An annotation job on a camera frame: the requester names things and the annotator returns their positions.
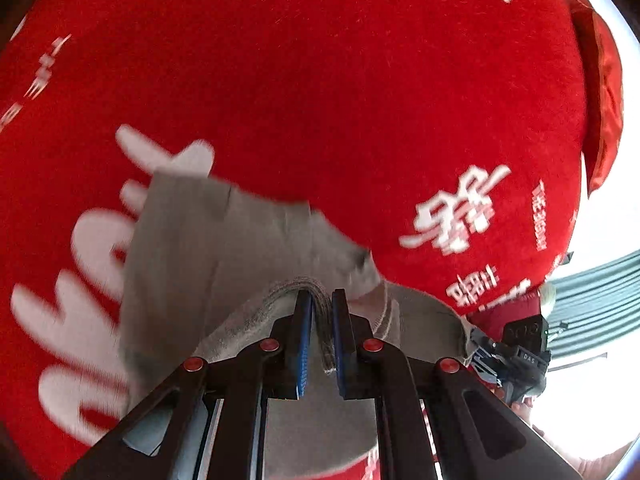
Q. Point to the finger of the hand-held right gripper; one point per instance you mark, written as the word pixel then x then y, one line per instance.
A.
pixel 487 357

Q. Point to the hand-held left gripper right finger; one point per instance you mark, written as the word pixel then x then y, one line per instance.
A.
pixel 340 345

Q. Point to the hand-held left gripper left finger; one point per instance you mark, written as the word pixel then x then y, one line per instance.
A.
pixel 302 340

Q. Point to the grey knit sweater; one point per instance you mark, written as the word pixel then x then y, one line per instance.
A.
pixel 200 260

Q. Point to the person's right forearm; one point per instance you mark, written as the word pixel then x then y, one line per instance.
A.
pixel 607 462

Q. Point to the person's right hand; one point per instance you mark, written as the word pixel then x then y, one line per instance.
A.
pixel 527 412

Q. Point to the green striped curtain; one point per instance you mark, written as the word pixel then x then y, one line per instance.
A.
pixel 595 285

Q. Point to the red printed blanket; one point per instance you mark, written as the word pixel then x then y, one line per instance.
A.
pixel 325 85

